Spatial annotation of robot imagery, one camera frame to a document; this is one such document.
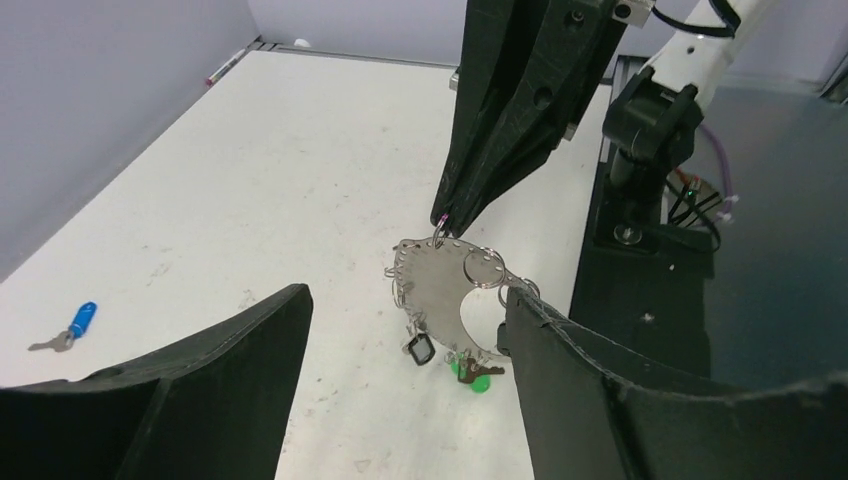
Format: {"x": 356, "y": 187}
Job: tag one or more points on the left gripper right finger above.
{"x": 595, "y": 409}

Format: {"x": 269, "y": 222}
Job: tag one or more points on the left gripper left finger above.
{"x": 214, "y": 405}

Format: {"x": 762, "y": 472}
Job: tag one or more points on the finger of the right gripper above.
{"x": 488, "y": 154}
{"x": 563, "y": 73}

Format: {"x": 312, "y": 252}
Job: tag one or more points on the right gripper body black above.
{"x": 571, "y": 15}

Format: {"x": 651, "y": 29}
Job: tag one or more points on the key with blue tag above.
{"x": 76, "y": 329}

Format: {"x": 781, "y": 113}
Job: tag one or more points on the metal key organizer plate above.
{"x": 431, "y": 278}

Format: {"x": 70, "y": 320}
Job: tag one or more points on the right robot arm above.
{"x": 652, "y": 123}

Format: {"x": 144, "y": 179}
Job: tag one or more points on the green key tag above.
{"x": 467, "y": 372}

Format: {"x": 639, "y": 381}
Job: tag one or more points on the black key tag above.
{"x": 420, "y": 348}

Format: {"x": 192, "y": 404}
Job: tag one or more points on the marker pen red cap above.
{"x": 221, "y": 71}

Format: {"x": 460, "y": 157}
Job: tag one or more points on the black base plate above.
{"x": 648, "y": 298}

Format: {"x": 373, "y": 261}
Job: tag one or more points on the aluminium frame rail back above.
{"x": 259, "y": 45}

